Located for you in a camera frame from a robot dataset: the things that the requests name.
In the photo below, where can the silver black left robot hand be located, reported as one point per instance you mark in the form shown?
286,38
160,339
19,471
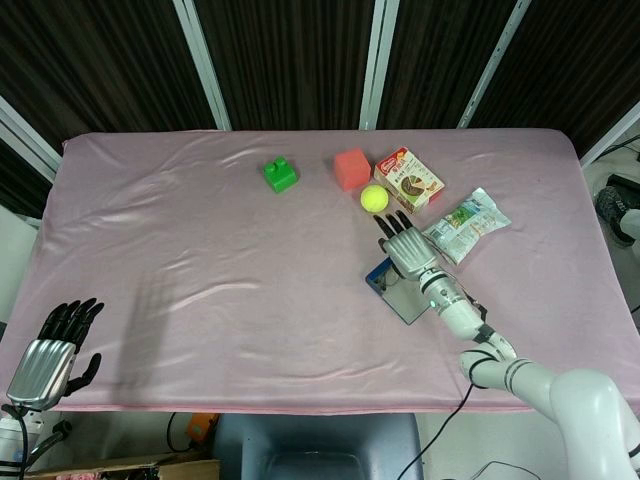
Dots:
42,370

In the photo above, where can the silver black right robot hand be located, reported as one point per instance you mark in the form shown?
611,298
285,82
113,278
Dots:
412,252

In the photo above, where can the black wire-frame eyeglasses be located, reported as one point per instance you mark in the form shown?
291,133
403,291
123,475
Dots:
382,282

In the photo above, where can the blue box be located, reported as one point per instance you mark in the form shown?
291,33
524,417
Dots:
405,305

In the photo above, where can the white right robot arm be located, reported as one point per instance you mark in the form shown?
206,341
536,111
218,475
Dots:
460,315

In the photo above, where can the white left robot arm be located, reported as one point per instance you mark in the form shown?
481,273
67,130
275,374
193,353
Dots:
10,435

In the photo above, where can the pale green snack bag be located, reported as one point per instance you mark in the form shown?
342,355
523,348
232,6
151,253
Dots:
470,225

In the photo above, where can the yellow tennis ball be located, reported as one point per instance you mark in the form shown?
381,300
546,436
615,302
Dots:
375,199

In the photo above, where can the red biscuit box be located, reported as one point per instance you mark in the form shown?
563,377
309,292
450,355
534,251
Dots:
410,180

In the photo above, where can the red foam cube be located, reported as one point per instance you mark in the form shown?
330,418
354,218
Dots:
352,170

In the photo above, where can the brown cardboard box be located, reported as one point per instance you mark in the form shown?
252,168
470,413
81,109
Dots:
125,467

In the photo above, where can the green toy building brick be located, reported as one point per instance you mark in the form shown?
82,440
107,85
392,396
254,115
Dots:
280,177

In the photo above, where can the orange device under table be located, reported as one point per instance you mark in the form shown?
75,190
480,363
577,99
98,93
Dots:
200,427

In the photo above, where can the pink tablecloth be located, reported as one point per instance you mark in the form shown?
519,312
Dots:
200,250

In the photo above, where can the dark knit sneaker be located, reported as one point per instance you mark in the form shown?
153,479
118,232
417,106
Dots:
611,205

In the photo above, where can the blue grey chair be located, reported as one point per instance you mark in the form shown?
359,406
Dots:
320,450

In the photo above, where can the white partition post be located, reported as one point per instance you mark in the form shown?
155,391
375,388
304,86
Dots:
492,65
612,132
379,65
202,65
30,145

